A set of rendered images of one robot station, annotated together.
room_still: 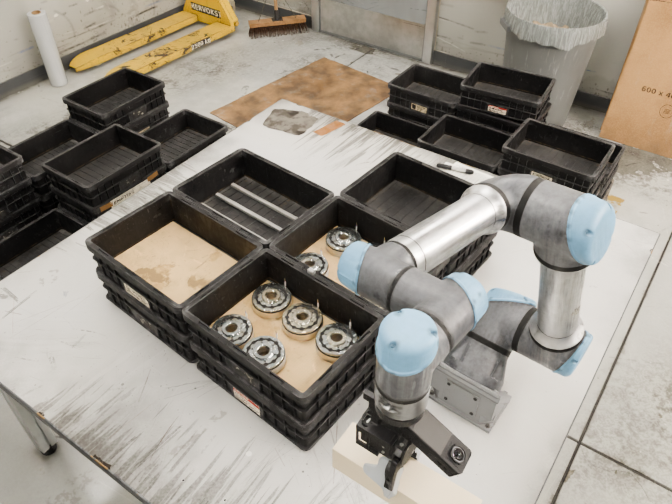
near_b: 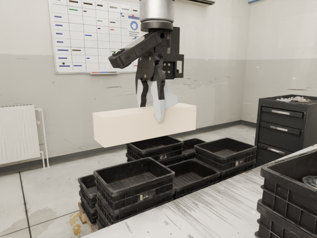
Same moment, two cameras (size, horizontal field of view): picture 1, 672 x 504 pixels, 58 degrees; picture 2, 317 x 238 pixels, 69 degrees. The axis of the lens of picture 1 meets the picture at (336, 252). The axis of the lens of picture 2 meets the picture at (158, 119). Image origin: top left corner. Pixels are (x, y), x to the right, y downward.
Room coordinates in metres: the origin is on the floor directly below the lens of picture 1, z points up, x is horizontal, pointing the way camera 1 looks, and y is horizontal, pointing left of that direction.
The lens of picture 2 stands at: (0.69, -0.59, 1.20)
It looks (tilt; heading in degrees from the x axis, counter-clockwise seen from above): 13 degrees down; 112
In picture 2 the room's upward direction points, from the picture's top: straight up
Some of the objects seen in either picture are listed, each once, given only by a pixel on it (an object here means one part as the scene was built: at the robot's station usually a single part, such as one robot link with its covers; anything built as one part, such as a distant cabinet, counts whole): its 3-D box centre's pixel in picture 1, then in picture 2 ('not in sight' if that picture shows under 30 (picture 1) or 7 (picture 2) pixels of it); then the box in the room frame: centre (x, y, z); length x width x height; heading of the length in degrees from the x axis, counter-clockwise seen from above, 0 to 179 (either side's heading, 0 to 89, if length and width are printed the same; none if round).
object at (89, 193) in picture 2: not in sight; (110, 192); (-0.24, 0.76, 0.26); 0.40 x 0.30 x 0.23; 55
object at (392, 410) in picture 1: (400, 392); (155, 14); (0.49, -0.09, 1.31); 0.08 x 0.08 x 0.05
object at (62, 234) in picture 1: (46, 266); not in sight; (1.84, 1.21, 0.26); 0.40 x 0.30 x 0.23; 145
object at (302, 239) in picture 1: (358, 265); not in sight; (1.21, -0.06, 0.87); 0.40 x 0.30 x 0.11; 51
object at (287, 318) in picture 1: (302, 317); not in sight; (1.02, 0.08, 0.86); 0.10 x 0.10 x 0.01
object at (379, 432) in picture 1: (393, 421); (159, 53); (0.50, -0.08, 1.23); 0.09 x 0.08 x 0.12; 55
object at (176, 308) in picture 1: (174, 246); not in sight; (1.23, 0.44, 0.92); 0.40 x 0.30 x 0.02; 51
